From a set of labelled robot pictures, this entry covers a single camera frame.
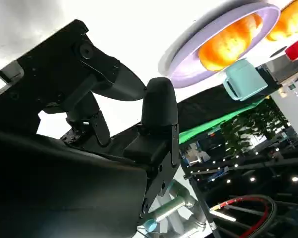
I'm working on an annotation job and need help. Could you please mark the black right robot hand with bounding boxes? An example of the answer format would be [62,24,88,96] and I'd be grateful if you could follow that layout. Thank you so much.
[0,19,181,238]

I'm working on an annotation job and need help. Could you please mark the orange and white bread roll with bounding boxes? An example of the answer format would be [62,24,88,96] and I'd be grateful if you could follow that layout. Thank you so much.
[266,0,298,42]
[198,12,264,72]

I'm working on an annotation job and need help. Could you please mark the black cloth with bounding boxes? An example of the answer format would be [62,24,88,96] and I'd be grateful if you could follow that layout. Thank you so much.
[176,85,282,132]

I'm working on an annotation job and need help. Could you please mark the lilac plate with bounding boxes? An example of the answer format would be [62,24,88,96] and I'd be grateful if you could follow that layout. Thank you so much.
[158,0,281,89]

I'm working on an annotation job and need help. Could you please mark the green leafy plant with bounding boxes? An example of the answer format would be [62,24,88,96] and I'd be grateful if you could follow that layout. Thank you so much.
[220,99,289,156]

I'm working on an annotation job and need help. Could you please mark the pale green mug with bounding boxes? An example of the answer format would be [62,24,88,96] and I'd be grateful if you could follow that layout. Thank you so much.
[223,58,268,102]

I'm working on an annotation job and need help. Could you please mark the black metal frame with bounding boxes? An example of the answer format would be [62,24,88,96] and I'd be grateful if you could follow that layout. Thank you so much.
[183,150,298,179]

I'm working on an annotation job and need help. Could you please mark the red hose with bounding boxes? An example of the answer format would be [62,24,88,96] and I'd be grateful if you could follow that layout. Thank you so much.
[210,195,272,238]

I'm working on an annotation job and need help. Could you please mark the black hose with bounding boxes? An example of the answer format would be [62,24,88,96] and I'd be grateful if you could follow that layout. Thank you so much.
[227,194,279,238]

